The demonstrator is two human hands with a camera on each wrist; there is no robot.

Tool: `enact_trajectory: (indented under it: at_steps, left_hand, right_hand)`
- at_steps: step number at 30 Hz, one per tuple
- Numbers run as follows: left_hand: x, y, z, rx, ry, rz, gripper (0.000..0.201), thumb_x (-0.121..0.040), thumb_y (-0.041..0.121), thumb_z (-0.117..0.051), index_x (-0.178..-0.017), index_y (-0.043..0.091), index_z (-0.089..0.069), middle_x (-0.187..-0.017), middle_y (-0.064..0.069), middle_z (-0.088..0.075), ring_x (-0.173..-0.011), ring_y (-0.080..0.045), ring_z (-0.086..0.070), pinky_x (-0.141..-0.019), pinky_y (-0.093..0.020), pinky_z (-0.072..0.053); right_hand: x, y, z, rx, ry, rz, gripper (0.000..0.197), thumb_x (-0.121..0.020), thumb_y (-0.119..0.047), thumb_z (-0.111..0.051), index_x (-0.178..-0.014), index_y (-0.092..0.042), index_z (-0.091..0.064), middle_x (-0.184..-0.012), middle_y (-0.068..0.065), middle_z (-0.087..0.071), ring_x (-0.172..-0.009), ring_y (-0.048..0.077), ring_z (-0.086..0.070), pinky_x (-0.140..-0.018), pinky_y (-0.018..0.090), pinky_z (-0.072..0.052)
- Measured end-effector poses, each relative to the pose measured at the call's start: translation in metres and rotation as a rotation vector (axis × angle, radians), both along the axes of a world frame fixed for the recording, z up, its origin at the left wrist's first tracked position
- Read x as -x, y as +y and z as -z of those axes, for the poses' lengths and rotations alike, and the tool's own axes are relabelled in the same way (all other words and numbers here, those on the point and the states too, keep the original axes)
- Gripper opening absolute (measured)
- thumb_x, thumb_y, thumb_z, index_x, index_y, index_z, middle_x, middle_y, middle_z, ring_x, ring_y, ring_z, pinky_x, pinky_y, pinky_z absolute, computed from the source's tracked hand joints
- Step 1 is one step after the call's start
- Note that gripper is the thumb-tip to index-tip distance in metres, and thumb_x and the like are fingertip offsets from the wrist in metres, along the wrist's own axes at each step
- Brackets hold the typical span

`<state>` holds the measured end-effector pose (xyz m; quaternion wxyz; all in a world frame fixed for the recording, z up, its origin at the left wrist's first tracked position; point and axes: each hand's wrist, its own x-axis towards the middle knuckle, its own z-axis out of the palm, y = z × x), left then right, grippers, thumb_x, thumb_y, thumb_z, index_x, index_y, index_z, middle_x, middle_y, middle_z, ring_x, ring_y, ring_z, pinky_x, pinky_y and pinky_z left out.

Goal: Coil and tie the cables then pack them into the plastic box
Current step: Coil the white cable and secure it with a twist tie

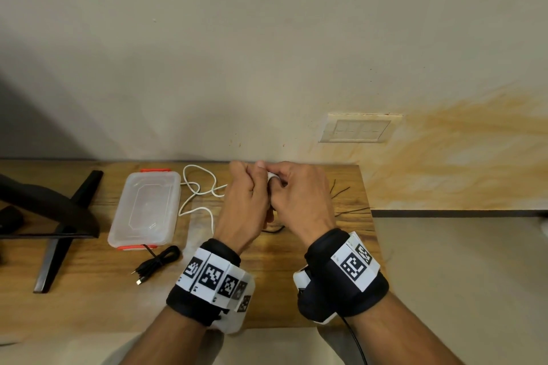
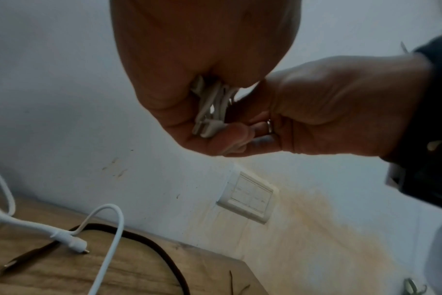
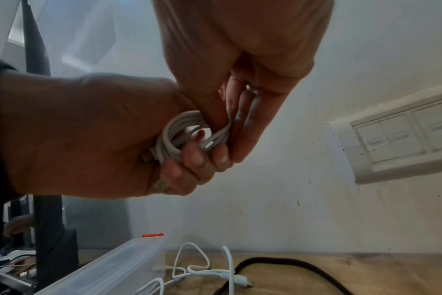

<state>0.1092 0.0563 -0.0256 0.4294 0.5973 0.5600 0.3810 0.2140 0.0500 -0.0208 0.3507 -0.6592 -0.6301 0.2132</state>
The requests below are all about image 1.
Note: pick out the person's left hand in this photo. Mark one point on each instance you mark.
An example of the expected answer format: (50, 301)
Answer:
(244, 206)

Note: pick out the person's right hand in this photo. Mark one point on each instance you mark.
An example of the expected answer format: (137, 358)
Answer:
(304, 202)

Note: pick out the transparent plastic box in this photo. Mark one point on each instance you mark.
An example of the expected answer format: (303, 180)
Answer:
(145, 208)

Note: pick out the person's right forearm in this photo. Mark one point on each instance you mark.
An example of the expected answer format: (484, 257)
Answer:
(402, 335)

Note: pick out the person's left forearm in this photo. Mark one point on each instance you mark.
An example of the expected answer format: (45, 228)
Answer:
(167, 343)

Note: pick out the black marker wristband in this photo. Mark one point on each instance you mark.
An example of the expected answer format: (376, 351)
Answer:
(197, 305)
(329, 292)

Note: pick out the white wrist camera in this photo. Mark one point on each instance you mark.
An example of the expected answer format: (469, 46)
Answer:
(302, 279)
(233, 324)

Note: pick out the beige wall plate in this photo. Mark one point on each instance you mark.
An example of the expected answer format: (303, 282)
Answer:
(359, 129)

